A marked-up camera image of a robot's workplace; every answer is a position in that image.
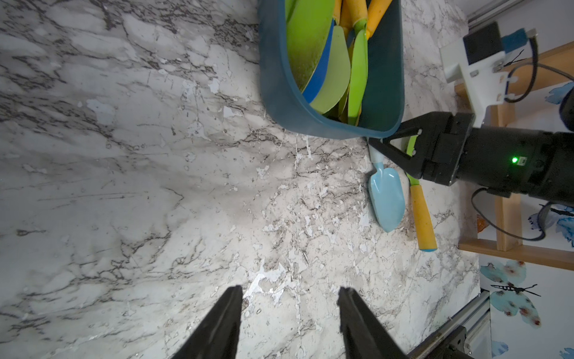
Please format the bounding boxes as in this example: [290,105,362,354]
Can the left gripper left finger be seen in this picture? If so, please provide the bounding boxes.
[173,286,243,359]

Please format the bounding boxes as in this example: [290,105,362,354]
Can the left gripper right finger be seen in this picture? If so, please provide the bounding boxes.
[337,287,407,359]

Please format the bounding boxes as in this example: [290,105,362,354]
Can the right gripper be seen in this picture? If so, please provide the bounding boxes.
[368,112,573,204]

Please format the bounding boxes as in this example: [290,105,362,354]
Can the green narrow shovel yellow handle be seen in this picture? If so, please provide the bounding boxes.
[344,0,369,126]

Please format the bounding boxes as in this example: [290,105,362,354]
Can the green shovel wooden handle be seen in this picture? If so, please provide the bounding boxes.
[311,36,351,114]

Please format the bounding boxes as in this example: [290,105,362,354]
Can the green leaf shovel yellow handle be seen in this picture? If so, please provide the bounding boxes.
[333,1,352,124]

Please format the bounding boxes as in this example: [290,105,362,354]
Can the green trowel light-blue handle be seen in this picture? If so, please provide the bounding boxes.
[404,134,438,253]

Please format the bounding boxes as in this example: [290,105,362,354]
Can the blue shovel wooden handle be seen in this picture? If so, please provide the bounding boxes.
[303,19,335,103]

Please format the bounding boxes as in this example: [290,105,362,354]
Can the yellow scoop shovel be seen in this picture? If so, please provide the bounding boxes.
[366,0,392,40]

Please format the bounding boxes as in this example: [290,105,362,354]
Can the dark teal storage box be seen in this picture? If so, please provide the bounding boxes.
[257,1,405,140]

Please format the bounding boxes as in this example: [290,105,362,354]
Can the light blue plastic scoop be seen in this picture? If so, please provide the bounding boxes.
[369,145,406,233]

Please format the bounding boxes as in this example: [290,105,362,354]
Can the wooden zigzag shelf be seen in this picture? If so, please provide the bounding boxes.
[454,41,574,272]

